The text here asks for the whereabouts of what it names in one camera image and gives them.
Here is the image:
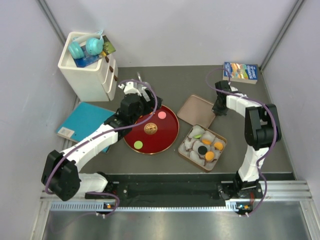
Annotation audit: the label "beige tin lid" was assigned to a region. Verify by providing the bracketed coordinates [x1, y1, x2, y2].
[177, 94, 216, 128]

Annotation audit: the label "green round cookie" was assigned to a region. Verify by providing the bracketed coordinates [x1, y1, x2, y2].
[133, 140, 143, 150]
[194, 134, 202, 139]

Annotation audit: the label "orange round cookie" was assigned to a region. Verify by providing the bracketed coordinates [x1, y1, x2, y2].
[213, 142, 224, 151]
[201, 139, 212, 145]
[204, 151, 215, 162]

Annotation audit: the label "orange round cookie top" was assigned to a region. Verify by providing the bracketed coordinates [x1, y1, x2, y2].
[213, 142, 224, 151]

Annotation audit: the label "black round cookie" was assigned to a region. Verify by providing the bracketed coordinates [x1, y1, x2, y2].
[197, 145, 208, 155]

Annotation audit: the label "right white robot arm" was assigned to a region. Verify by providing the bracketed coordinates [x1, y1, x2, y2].
[212, 80, 282, 200]

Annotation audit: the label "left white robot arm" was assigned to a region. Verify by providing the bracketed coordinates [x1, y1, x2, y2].
[41, 90, 163, 201]

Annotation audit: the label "pink paper cookie cup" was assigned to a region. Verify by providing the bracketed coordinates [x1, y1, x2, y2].
[157, 111, 167, 120]

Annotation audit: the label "round red lacquer plate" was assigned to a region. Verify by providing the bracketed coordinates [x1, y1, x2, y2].
[124, 105, 180, 155]

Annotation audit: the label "green round cookie bottom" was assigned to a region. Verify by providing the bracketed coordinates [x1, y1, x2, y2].
[133, 140, 143, 150]

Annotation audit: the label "colourful paperback book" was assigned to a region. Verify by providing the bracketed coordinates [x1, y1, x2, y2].
[222, 62, 258, 85]

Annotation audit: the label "tin box with paper cups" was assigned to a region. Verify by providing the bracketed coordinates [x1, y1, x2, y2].
[178, 124, 227, 172]

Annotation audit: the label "white drawer cabinet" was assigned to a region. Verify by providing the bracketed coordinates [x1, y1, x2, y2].
[58, 31, 118, 102]

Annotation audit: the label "blue notebook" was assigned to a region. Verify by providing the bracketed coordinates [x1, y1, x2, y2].
[55, 102, 114, 143]

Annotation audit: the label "green picture card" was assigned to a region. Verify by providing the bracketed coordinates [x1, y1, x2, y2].
[100, 35, 116, 57]

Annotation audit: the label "blue book on cabinet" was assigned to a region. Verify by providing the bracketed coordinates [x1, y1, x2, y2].
[74, 51, 101, 68]

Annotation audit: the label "teal headphones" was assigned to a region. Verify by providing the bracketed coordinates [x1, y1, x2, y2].
[68, 30, 104, 59]

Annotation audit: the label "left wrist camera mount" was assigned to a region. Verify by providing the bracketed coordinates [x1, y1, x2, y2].
[118, 79, 150, 97]

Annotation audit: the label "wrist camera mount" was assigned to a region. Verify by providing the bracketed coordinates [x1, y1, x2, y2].
[230, 86, 240, 94]
[118, 79, 150, 97]

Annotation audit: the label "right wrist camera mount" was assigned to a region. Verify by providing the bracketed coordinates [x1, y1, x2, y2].
[230, 86, 240, 94]

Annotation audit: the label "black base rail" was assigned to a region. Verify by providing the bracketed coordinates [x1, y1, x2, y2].
[84, 174, 261, 201]

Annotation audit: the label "grey slotted cable duct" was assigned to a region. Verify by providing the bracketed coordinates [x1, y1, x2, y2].
[50, 201, 249, 212]

